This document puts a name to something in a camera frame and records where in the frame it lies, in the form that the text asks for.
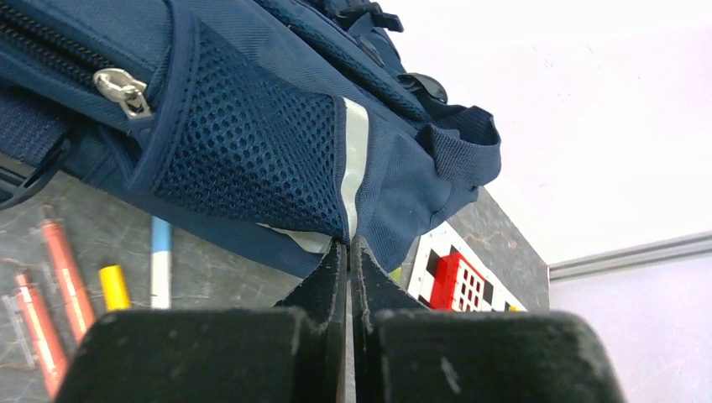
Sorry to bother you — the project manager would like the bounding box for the orange pen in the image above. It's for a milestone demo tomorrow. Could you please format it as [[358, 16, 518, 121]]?
[[15, 272, 68, 401], [40, 204, 96, 344]]

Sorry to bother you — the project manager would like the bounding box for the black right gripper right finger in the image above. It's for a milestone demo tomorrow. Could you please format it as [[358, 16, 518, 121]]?
[[349, 238, 624, 402]]

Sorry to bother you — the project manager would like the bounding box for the blue and white marker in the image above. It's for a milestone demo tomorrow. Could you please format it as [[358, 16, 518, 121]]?
[[150, 217, 172, 309]]

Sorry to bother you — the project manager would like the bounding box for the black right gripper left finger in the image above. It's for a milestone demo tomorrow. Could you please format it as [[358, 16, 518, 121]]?
[[55, 242, 348, 403]]

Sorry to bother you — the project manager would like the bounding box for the red window toy block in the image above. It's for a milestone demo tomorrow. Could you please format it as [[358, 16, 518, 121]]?
[[428, 252, 494, 312]]

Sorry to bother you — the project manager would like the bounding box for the checkered chessboard mat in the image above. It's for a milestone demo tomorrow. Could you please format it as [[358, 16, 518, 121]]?
[[406, 222, 526, 312]]

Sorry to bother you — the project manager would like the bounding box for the yellow and white marker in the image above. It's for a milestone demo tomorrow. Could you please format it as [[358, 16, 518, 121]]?
[[98, 265, 131, 311]]

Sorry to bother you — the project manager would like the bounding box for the navy blue student backpack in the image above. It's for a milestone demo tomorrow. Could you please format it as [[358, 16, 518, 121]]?
[[1, 1, 501, 277]]

